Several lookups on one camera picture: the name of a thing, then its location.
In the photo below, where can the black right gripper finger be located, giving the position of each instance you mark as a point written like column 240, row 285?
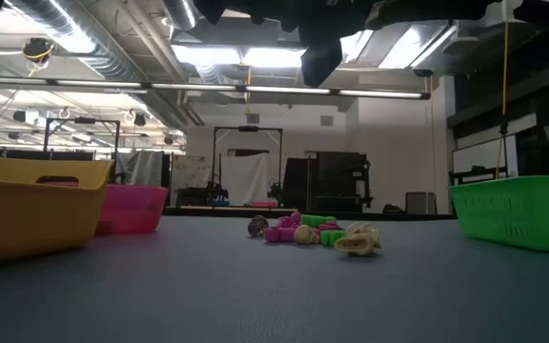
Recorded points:
column 321, row 64

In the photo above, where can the small robot arm green light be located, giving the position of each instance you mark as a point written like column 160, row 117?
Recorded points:
column 274, row 190

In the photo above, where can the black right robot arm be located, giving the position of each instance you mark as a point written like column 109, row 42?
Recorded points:
column 446, row 7

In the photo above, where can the small black robot arm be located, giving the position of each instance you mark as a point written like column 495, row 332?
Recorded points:
column 217, row 193

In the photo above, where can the bright slanted ceiling light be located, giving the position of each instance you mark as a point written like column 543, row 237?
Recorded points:
column 412, row 47

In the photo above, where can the bright ceiling light panel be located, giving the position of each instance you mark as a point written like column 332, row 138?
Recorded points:
column 208, row 54

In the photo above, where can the black equipment cabinet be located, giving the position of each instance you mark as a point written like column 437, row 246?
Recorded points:
column 331, row 181

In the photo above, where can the white hanging cloth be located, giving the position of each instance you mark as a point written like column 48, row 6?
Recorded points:
column 248, row 176

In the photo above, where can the pink tray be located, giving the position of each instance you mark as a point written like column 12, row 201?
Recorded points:
column 262, row 204

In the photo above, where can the green figure toy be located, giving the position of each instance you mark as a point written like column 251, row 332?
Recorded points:
column 331, row 238
column 317, row 220

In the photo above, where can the pink figure toy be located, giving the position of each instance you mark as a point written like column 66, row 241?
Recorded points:
column 290, row 219
column 331, row 226
column 279, row 235

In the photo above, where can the grey waste bin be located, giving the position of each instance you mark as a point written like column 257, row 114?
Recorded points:
column 420, row 202

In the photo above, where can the small dark skull toy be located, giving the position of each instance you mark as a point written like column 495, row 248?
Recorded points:
column 258, row 226

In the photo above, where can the white board panel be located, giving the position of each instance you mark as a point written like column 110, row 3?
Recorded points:
column 479, row 155

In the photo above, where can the grey hanging cloth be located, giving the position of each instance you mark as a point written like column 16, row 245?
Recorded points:
column 141, row 167

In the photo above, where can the long fluorescent light fixture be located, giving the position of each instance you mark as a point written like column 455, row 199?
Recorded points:
column 98, row 84

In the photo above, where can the green plastic basket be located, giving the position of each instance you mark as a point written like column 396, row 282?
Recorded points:
column 508, row 209

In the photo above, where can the pink plastic bowl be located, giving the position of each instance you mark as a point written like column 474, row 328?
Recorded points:
column 131, row 209

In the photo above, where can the orange-yellow plastic bin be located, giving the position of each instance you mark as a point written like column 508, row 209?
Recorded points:
column 26, row 219

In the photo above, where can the tall black gantry frame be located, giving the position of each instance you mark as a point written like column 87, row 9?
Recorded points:
column 248, row 128

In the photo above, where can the round silver duct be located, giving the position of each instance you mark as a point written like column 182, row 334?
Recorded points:
column 181, row 14

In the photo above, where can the silver ribbed ventilation duct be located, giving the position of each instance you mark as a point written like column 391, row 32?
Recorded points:
column 112, row 57

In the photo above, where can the black pipe frame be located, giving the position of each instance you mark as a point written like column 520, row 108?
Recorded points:
column 81, row 121

